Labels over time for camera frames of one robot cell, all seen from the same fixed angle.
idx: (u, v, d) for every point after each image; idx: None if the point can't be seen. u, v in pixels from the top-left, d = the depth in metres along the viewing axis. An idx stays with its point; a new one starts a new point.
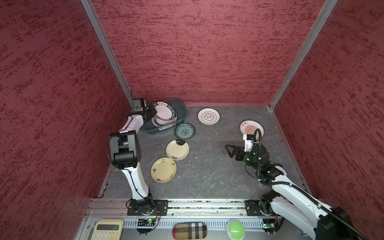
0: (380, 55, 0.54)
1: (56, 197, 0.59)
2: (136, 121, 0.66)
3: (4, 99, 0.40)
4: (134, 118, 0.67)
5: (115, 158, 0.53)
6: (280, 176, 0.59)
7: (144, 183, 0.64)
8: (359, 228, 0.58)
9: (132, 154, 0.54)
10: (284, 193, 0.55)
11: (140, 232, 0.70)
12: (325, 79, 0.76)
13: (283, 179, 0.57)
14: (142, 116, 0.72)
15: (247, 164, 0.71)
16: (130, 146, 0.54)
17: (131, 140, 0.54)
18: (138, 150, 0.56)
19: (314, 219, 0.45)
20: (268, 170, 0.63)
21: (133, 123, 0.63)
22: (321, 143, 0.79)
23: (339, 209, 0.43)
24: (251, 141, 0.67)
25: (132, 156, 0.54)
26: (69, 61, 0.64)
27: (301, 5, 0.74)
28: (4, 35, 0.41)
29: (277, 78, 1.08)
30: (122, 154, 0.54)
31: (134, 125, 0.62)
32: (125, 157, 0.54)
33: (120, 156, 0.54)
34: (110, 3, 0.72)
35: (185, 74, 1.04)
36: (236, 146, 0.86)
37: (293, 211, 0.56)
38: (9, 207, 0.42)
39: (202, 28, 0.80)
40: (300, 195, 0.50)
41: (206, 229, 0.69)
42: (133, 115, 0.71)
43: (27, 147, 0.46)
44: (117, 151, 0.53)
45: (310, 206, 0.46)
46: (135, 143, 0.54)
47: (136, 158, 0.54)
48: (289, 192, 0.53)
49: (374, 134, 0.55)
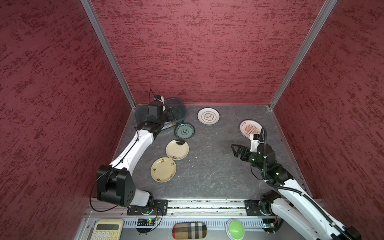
0: (380, 55, 0.54)
1: (56, 197, 0.59)
2: (143, 142, 0.53)
3: (4, 99, 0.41)
4: (141, 140, 0.53)
5: (102, 194, 0.44)
6: (290, 181, 0.54)
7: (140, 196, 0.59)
8: (359, 229, 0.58)
9: (120, 196, 0.43)
10: (291, 199, 0.52)
11: (140, 232, 0.70)
12: (325, 79, 0.76)
13: (294, 186, 0.53)
14: (151, 135, 0.57)
15: (255, 165, 0.66)
16: (119, 188, 0.42)
17: (120, 183, 0.42)
18: (127, 193, 0.44)
19: (325, 236, 0.43)
20: (277, 172, 0.58)
21: (138, 147, 0.51)
22: (321, 143, 0.79)
23: (352, 228, 0.41)
24: (257, 142, 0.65)
25: (120, 198, 0.43)
26: (69, 61, 0.64)
27: (301, 5, 0.74)
28: (4, 35, 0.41)
29: (277, 78, 1.08)
30: (108, 194, 0.44)
31: (137, 150, 0.50)
32: (112, 198, 0.44)
33: (107, 196, 0.44)
34: (110, 3, 0.72)
35: (185, 74, 1.04)
36: (243, 146, 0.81)
37: (296, 216, 0.56)
38: (9, 207, 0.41)
39: (202, 28, 0.80)
40: (311, 208, 0.47)
41: (206, 229, 0.69)
42: (141, 133, 0.56)
43: (27, 147, 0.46)
44: (103, 190, 0.43)
45: (322, 221, 0.44)
46: (125, 187, 0.42)
47: (124, 201, 0.43)
48: (299, 201, 0.49)
49: (374, 134, 0.55)
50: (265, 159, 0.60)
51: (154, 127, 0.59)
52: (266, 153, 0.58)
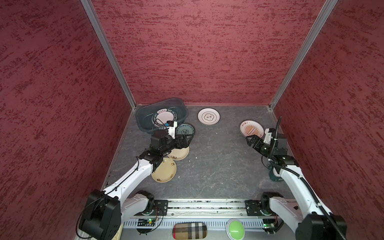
0: (380, 55, 0.54)
1: (56, 197, 0.59)
2: (142, 172, 0.53)
3: (4, 99, 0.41)
4: (139, 170, 0.53)
5: (84, 223, 0.41)
6: (293, 166, 0.56)
7: (138, 204, 0.59)
8: (359, 229, 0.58)
9: (103, 229, 0.40)
10: (289, 182, 0.53)
11: (140, 232, 0.70)
12: (325, 79, 0.76)
13: (295, 170, 0.54)
14: (151, 166, 0.57)
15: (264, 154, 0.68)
16: (103, 219, 0.40)
17: (106, 213, 0.40)
18: (110, 227, 0.41)
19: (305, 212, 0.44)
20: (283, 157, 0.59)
21: (134, 177, 0.51)
22: (321, 143, 0.79)
23: (339, 217, 0.40)
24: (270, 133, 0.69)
25: (101, 231, 0.40)
26: (69, 61, 0.64)
27: (301, 5, 0.74)
28: (4, 35, 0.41)
29: (277, 78, 1.08)
30: (91, 224, 0.41)
31: (133, 181, 0.49)
32: (93, 230, 0.41)
33: (89, 225, 0.41)
34: (110, 3, 0.72)
35: (185, 74, 1.04)
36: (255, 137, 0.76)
37: (287, 206, 0.58)
38: (9, 207, 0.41)
39: (202, 28, 0.80)
40: (303, 189, 0.48)
41: (206, 229, 0.69)
42: (142, 163, 0.57)
43: (27, 147, 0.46)
44: (88, 217, 0.41)
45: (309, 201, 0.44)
46: (111, 219, 0.40)
47: (105, 236, 0.40)
48: (294, 182, 0.50)
49: (374, 134, 0.55)
50: (275, 140, 0.63)
51: (154, 158, 0.60)
52: (276, 135, 0.64)
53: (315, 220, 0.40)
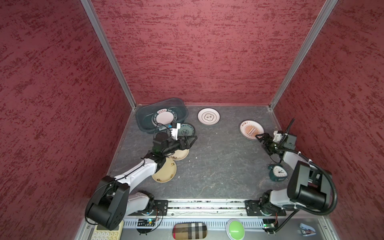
0: (380, 55, 0.54)
1: (56, 197, 0.59)
2: (147, 168, 0.57)
3: (4, 99, 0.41)
4: (145, 166, 0.57)
5: (90, 210, 0.42)
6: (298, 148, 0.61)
7: (139, 201, 0.59)
8: (360, 229, 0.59)
9: (110, 214, 0.42)
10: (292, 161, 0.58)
11: (140, 232, 0.70)
12: (325, 79, 0.76)
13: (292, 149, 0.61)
14: (156, 164, 0.61)
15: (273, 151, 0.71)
16: (113, 204, 0.42)
17: (117, 199, 0.42)
18: (117, 213, 0.42)
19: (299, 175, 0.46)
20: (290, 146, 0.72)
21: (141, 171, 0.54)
22: (321, 143, 0.79)
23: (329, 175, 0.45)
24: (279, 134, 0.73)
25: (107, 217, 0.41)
26: (69, 61, 0.64)
27: (301, 5, 0.74)
28: (4, 35, 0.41)
29: (277, 78, 1.08)
30: (98, 210, 0.42)
31: (140, 175, 0.52)
32: (99, 215, 0.42)
33: (96, 211, 0.42)
34: (110, 3, 0.72)
35: (185, 74, 1.04)
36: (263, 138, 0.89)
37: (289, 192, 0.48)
38: (9, 207, 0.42)
39: (202, 28, 0.80)
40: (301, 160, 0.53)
41: (206, 229, 0.69)
42: (147, 161, 0.61)
43: (27, 148, 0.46)
44: (96, 202, 0.43)
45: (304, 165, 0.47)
46: (120, 203, 0.42)
47: (110, 222, 0.40)
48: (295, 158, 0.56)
49: (374, 134, 0.55)
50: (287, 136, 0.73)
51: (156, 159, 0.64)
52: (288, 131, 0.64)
53: (304, 163, 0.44)
